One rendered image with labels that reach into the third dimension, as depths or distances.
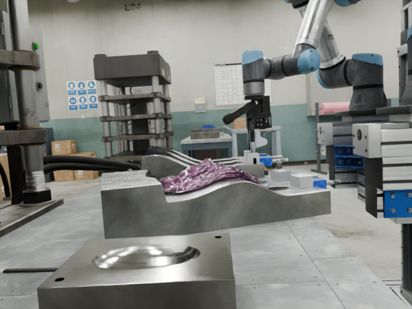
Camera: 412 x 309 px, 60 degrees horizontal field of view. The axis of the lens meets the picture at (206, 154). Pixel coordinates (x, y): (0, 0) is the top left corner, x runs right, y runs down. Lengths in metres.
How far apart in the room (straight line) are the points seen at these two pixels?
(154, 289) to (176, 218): 0.37
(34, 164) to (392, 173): 1.10
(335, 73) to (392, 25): 7.04
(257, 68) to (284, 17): 6.83
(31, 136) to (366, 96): 1.25
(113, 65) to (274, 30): 3.89
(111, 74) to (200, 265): 4.91
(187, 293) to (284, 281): 0.19
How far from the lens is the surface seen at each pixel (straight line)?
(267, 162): 1.16
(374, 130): 1.06
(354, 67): 1.62
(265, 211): 0.80
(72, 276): 0.43
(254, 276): 0.55
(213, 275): 0.39
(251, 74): 1.25
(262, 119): 1.26
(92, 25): 8.33
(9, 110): 1.49
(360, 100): 1.60
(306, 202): 0.84
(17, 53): 1.32
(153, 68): 5.14
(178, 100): 7.71
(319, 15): 1.35
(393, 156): 1.08
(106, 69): 5.28
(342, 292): 0.52
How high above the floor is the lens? 1.02
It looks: 5 degrees down
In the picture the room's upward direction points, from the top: 3 degrees counter-clockwise
